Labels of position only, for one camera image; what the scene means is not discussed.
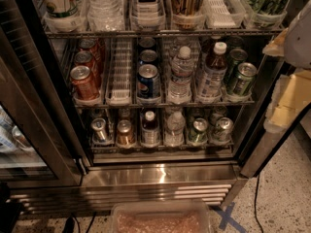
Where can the bottom green can right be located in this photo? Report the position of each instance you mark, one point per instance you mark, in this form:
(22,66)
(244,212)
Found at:
(222,130)

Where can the front red soda can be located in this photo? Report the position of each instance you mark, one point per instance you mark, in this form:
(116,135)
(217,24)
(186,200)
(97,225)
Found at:
(84,83)

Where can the bottom green can left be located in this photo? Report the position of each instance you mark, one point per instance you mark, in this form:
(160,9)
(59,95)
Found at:
(198,131)

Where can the glass fridge door left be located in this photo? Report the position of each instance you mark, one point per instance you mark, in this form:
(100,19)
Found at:
(35,96)

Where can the green soda can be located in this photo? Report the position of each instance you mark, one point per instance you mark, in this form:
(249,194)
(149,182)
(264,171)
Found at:
(241,79)
(234,58)

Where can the front clear water bottle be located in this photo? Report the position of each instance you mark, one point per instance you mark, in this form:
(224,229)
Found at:
(182,67)

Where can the brown tea plastic bottle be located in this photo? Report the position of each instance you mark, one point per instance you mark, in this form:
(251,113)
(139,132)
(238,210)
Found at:
(213,73)

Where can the bottom water bottle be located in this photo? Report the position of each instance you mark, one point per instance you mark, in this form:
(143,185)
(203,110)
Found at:
(174,130)

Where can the rear red soda can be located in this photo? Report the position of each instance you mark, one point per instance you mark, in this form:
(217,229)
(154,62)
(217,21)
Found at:
(94,46)

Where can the bottom silver can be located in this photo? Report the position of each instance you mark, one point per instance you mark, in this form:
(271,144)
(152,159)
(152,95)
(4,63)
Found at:
(98,126)

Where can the top empty white tray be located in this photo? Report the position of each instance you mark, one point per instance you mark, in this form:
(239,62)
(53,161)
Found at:
(223,14)

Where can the clear water bottle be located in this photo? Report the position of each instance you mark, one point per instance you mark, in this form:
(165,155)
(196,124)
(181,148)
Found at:
(182,67)
(105,15)

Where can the stainless steel display fridge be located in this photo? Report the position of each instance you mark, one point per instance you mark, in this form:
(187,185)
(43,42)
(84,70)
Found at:
(112,174)

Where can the black cable plug left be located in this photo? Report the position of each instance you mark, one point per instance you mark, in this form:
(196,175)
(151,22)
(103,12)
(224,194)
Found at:
(71,225)

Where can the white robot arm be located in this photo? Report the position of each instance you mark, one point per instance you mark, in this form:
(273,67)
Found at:
(297,47)

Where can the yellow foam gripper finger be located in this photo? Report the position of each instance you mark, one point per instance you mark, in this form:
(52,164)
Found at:
(276,46)
(290,96)

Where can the top tea bottle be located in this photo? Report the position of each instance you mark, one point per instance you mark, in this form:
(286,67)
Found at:
(147,14)

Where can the top clear water bottle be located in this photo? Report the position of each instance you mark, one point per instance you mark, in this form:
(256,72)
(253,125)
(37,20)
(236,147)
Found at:
(105,15)

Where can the middle red soda can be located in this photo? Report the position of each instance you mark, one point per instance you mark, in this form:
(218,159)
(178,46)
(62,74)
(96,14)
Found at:
(86,58)

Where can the blue pepsi can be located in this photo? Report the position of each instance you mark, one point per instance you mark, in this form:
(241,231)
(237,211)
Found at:
(148,82)
(148,57)
(146,43)

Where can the front green soda can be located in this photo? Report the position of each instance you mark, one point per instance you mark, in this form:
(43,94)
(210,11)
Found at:
(241,79)

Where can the clear plastic bin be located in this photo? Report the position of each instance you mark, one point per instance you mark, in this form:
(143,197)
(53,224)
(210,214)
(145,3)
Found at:
(184,216)

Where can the empty white shelf tray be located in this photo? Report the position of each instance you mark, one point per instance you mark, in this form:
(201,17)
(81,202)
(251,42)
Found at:
(119,90)

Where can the middle blue pepsi can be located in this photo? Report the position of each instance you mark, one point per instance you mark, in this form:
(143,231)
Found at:
(148,57)

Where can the front blue pepsi can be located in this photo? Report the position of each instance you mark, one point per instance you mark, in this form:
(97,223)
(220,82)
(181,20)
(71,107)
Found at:
(148,82)

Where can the middle green soda can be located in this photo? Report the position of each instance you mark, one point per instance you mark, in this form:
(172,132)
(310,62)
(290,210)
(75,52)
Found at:
(234,58)

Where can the bottom brown tea bottle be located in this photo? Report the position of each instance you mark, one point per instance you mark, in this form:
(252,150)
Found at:
(150,129)

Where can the rear blue pepsi can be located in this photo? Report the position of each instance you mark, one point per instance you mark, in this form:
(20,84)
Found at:
(146,43)

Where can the bottom copper can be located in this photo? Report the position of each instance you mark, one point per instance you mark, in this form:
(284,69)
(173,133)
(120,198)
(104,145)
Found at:
(125,135)

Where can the red soda can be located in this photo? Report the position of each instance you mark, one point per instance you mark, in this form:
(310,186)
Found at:
(94,46)
(84,83)
(86,58)

